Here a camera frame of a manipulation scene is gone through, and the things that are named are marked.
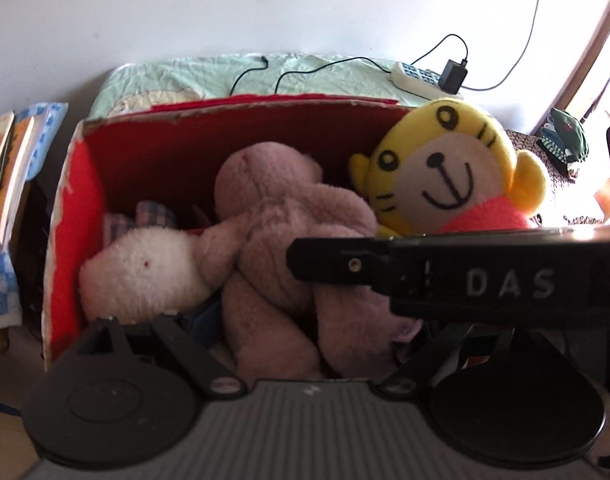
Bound yellow tiger plush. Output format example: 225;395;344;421
348;99;550;236

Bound pink plush bear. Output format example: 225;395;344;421
193;142;422;385

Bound red storage box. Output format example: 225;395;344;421
42;94;408;365

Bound white plush bunny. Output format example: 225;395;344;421
78;200;213;324

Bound person's right hand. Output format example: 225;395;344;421
588;379;610;476

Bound floral patterned bench cover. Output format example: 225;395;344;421
506;129;604;228

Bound green folded clothes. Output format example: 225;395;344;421
537;107;589;180

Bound black power adapter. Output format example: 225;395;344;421
439;58;468;94

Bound white power strip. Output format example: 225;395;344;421
390;62;460;101

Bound green cartoon bed sheet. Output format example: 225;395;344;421
89;53;425;118

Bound stack of books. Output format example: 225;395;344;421
0;112;36;254

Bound white power cord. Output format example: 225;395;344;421
459;0;557;94

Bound black charger cable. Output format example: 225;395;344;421
229;32;470;98

